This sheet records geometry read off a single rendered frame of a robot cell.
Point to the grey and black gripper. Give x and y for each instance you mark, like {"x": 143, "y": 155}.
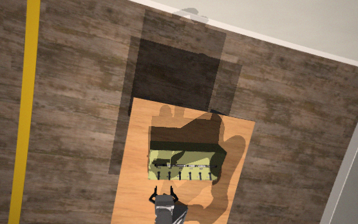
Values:
{"x": 163, "y": 198}

